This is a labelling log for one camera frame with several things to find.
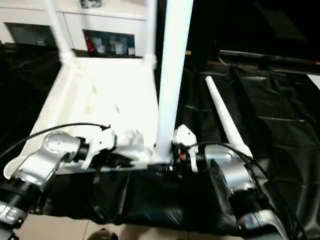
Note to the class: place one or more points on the white flat panel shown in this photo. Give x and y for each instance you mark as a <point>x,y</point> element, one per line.
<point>315,81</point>

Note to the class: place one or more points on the white glass-door cabinet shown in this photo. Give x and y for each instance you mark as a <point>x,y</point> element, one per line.
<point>72,25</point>

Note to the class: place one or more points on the white plastic table leg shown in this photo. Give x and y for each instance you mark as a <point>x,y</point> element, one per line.
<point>150,30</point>
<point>225,112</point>
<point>58,30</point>
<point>172,75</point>

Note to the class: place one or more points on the dark bag of parts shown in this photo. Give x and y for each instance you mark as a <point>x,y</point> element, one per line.
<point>91,3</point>

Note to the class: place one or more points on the large dark screen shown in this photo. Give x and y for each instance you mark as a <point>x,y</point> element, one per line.
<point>250,25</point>

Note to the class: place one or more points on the long black bar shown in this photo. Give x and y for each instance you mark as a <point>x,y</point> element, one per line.
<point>270,58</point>

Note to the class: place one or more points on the small white cup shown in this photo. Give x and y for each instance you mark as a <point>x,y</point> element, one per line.
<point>131,51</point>

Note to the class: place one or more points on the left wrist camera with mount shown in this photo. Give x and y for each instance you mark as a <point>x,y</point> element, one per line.
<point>102,142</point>

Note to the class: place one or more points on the white plastic table top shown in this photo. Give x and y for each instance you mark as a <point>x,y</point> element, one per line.
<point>100,87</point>

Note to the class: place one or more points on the black glossy mat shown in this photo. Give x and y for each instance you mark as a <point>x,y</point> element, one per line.
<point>275,125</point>

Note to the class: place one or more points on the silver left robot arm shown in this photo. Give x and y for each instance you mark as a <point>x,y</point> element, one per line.
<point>50,150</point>

